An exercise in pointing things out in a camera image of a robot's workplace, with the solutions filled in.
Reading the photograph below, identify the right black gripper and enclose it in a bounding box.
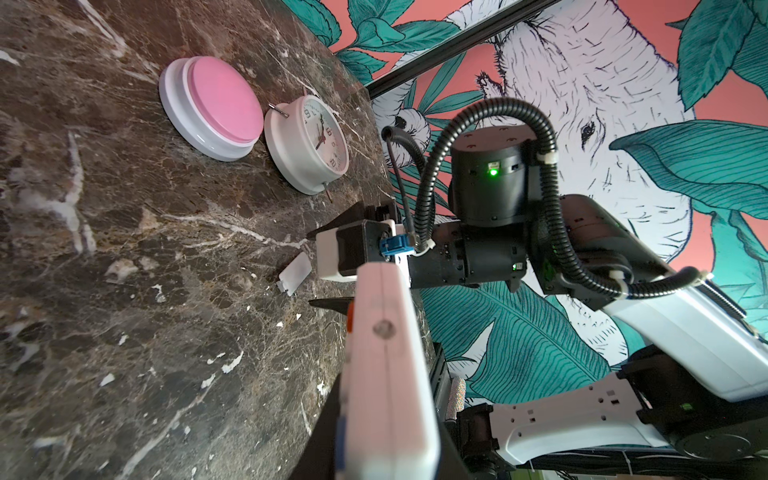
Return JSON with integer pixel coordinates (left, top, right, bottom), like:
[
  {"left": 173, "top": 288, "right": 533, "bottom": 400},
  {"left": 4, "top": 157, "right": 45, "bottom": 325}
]
[{"left": 307, "top": 201, "right": 527, "bottom": 316}]

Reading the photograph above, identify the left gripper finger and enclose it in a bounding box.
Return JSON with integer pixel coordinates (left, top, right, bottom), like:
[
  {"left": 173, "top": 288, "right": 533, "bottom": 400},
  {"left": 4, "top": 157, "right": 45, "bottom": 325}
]
[{"left": 289, "top": 375, "right": 341, "bottom": 480}]

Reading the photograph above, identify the grey remote battery cover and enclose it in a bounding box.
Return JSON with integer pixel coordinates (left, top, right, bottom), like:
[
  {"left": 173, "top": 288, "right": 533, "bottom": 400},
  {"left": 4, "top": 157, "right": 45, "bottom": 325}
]
[{"left": 277, "top": 252, "right": 312, "bottom": 296}]

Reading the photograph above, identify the white remote control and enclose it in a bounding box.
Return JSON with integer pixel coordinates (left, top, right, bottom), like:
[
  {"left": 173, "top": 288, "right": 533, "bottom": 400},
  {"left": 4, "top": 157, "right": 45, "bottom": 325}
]
[{"left": 335, "top": 262, "right": 441, "bottom": 479}]

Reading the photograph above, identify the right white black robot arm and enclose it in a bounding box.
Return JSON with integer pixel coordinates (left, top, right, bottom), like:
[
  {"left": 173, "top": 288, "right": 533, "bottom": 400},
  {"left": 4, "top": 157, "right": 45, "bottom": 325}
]
[{"left": 311, "top": 98, "right": 767, "bottom": 460}]

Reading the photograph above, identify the white round alarm clock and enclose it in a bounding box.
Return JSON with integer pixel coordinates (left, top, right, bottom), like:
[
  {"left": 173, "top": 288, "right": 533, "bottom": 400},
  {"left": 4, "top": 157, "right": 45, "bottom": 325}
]
[{"left": 264, "top": 95, "right": 350, "bottom": 196}]

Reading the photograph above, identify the glittery silver microphone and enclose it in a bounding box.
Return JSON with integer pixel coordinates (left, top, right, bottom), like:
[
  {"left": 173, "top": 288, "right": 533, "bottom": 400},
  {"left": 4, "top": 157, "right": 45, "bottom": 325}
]
[{"left": 444, "top": 378, "right": 466, "bottom": 421}]

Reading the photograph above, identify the pink push button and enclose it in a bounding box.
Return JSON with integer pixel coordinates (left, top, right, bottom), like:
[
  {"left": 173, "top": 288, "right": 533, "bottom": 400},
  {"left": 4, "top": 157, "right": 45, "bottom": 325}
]
[{"left": 158, "top": 56, "right": 264, "bottom": 162}]

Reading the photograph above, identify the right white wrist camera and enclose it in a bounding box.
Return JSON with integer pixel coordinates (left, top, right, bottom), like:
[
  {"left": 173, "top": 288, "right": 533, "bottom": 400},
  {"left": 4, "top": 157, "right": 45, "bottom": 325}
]
[{"left": 315, "top": 220, "right": 410, "bottom": 283}]

